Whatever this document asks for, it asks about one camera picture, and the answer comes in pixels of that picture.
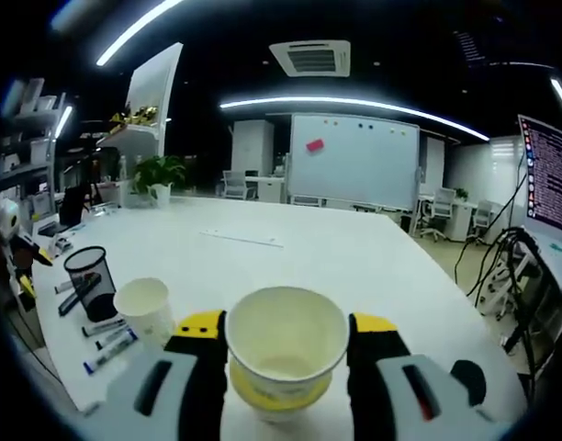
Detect blue whiteboard marker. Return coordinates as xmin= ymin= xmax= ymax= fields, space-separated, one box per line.
xmin=82 ymin=342 xmax=130 ymax=376

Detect white office chair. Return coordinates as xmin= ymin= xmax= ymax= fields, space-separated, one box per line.
xmin=421 ymin=187 xmax=456 ymax=243
xmin=221 ymin=169 xmax=248 ymax=199

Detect black whiteboard marker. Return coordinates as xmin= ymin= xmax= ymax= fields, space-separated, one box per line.
xmin=95 ymin=329 xmax=139 ymax=351
xmin=81 ymin=320 xmax=127 ymax=337

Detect black mesh pen holder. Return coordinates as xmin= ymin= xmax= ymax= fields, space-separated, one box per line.
xmin=62 ymin=245 xmax=118 ymax=322

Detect grey metal shelf rack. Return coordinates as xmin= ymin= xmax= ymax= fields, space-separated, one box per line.
xmin=0 ymin=77 xmax=69 ymax=217

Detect large standing whiteboard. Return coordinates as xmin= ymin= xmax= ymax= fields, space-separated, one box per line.
xmin=287 ymin=112 xmax=422 ymax=213

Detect curved ceiling light strip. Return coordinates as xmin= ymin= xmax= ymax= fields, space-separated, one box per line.
xmin=219 ymin=95 xmax=491 ymax=142
xmin=96 ymin=0 xmax=185 ymax=67

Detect white curved display shelf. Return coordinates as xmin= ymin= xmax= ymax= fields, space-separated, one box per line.
xmin=96 ymin=41 xmax=185 ymax=208

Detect gold trophies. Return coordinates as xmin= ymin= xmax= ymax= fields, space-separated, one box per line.
xmin=109 ymin=104 xmax=159 ymax=126

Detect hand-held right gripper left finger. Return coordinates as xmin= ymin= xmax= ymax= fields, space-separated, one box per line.
xmin=81 ymin=310 xmax=228 ymax=441

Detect ceiling air conditioner vent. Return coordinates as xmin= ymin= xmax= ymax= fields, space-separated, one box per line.
xmin=268 ymin=40 xmax=352 ymax=78

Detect black cable bundle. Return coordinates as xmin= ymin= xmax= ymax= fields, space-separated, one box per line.
xmin=455 ymin=155 xmax=553 ymax=382

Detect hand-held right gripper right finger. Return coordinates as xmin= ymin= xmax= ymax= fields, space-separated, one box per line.
xmin=347 ymin=311 xmax=516 ymax=441

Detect shelf light tube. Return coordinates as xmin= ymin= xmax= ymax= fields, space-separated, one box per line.
xmin=54 ymin=105 xmax=74 ymax=139

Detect green potted plant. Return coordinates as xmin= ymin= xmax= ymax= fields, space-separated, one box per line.
xmin=132 ymin=154 xmax=188 ymax=208

